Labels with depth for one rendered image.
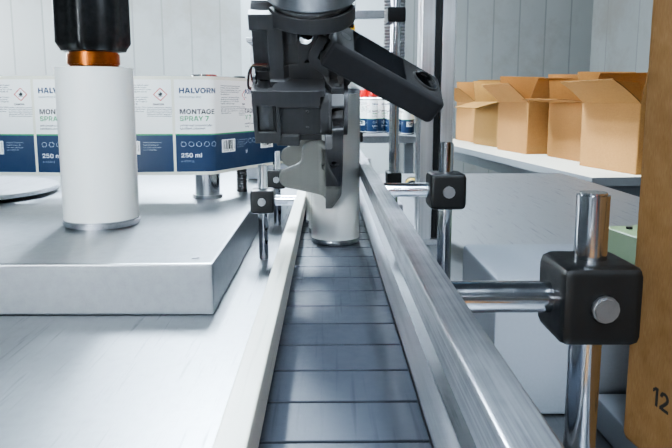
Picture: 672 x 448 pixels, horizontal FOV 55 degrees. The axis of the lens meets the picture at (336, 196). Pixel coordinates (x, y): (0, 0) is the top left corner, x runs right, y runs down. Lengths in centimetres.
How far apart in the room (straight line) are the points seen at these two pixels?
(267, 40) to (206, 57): 426
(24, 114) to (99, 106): 30
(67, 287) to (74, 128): 22
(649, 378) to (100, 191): 61
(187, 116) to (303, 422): 73
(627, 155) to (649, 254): 212
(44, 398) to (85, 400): 3
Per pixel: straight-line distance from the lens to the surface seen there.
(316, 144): 59
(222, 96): 102
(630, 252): 87
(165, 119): 101
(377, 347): 41
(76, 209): 81
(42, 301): 67
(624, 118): 249
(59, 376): 53
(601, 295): 25
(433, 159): 91
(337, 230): 67
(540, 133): 322
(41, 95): 106
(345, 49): 54
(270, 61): 55
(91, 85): 79
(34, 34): 504
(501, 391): 16
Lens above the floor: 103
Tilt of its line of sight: 8 degrees down
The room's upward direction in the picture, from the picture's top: straight up
